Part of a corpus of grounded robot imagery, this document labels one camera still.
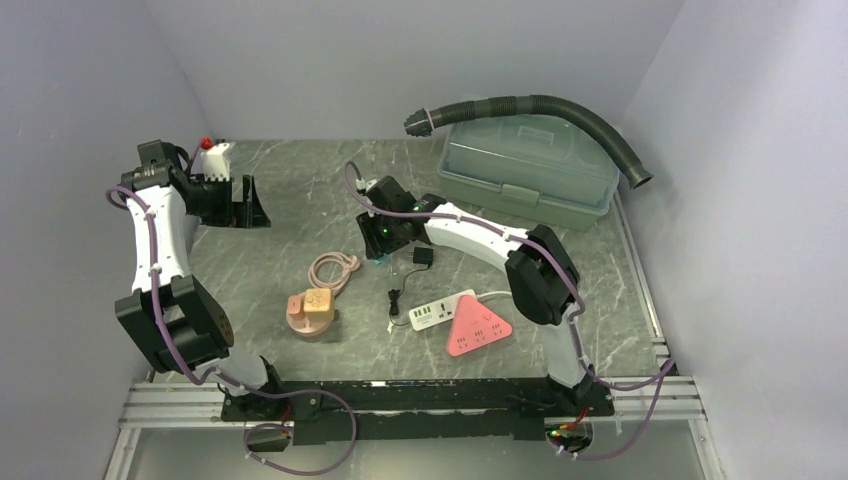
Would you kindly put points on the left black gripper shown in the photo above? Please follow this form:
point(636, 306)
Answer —
point(253, 215)

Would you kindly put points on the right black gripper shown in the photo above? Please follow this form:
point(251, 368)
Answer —
point(375, 245)

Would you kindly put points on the tan cube socket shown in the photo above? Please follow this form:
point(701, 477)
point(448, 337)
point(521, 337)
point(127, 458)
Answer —
point(319, 305)

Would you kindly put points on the white power strip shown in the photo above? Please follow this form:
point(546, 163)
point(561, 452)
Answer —
point(436, 312)

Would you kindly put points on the salmon cube plug adapter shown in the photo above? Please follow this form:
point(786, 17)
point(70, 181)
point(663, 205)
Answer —
point(294, 308)

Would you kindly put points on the round pink power socket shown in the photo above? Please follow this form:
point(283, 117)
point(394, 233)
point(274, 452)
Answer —
point(307, 329)

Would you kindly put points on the pink triangular power strip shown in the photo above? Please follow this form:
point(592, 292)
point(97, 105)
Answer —
point(474, 326)

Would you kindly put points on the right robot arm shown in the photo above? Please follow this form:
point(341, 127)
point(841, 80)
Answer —
point(542, 278)

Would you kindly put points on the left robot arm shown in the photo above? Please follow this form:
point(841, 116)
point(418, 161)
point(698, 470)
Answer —
point(169, 315)

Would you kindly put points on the black power adapter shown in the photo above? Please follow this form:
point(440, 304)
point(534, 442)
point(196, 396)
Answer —
point(422, 259)

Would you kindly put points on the green plastic storage box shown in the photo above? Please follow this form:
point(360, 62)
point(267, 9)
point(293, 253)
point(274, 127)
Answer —
point(536, 167)

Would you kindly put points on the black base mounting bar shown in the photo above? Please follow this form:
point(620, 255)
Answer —
point(324, 411)

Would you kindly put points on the aluminium frame rail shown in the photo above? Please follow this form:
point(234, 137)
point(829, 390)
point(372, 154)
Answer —
point(190, 406)

